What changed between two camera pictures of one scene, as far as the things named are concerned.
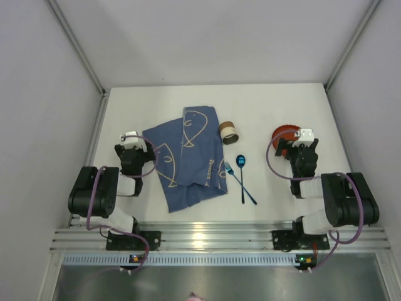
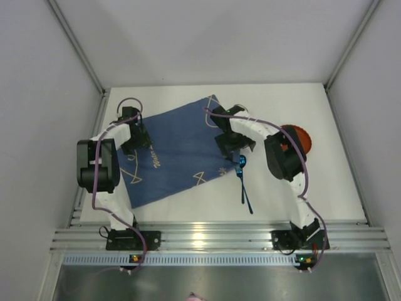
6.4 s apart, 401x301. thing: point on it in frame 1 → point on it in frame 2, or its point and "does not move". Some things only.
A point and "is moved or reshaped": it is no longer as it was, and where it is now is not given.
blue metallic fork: [230, 170] → [239, 170]
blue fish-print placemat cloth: [190, 157] is moved or reshaped
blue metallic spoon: [240, 162] does not move
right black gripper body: [298, 150] → [234, 148]
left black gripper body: [133, 150] → [141, 138]
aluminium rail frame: [218, 237] does not move
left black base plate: [122, 242] does not move
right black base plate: [289, 240] does not move
